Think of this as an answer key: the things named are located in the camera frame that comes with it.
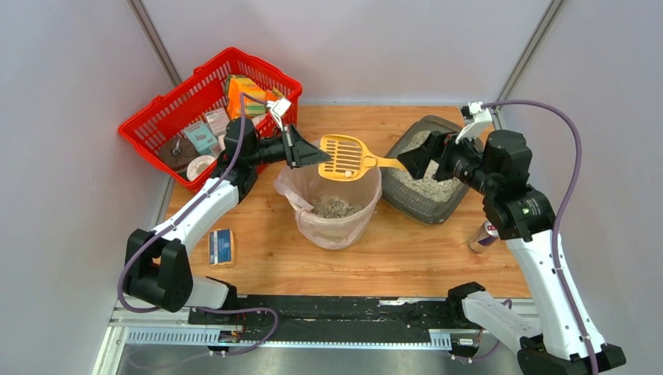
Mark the drink can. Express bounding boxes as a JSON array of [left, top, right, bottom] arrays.
[[468, 220, 500, 254]]

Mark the white tape roll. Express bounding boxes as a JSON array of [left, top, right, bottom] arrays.
[[186, 155, 216, 181]]

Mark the teal small box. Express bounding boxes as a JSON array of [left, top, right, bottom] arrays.
[[183, 121, 218, 155]]

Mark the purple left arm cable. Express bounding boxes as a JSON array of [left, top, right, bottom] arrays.
[[116, 91, 281, 358]]

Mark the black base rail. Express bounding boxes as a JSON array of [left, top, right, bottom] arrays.
[[188, 295, 483, 345]]

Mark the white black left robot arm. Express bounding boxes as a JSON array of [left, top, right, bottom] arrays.
[[117, 119, 331, 313]]

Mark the blue yellow sponge pack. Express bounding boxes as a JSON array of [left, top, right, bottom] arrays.
[[208, 229, 236, 268]]

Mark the orange sponge stack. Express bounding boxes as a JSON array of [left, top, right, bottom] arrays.
[[225, 74, 268, 120]]

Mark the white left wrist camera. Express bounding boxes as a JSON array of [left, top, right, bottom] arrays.
[[266, 98, 292, 130]]

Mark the yellow litter scoop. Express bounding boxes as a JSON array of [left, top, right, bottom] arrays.
[[318, 134, 405, 182]]

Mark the white bin with bag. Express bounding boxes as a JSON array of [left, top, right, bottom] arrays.
[[274, 166, 382, 250]]

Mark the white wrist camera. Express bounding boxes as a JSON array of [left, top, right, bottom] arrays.
[[266, 98, 292, 130], [455, 102, 493, 144]]

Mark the red shopping basket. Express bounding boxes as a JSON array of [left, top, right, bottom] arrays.
[[118, 47, 303, 192]]

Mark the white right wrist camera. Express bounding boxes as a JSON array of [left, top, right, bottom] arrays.
[[455, 102, 493, 144]]

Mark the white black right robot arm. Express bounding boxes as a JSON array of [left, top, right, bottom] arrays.
[[397, 130, 626, 374]]

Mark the brown round disc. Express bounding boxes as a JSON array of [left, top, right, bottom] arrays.
[[158, 137, 200, 172]]

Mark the grey litter box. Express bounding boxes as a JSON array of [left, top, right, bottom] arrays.
[[381, 115, 469, 224]]

